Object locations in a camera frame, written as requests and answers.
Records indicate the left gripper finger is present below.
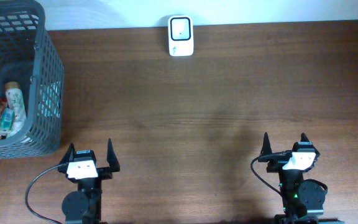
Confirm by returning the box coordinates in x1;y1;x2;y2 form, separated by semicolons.
59;143;75;165
106;138;120;172

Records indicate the teal tissue packet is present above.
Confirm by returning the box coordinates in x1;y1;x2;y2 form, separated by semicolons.
0;108;14;136

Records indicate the white floral cream tube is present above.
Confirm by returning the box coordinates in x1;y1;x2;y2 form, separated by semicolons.
4;82;27;138

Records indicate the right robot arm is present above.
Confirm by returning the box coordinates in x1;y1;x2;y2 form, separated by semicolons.
256;133;328;223

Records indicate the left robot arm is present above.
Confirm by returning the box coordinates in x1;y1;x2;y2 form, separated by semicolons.
58;139;121;224

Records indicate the grey plastic mesh basket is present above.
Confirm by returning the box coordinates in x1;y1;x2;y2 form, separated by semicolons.
0;1;65;159

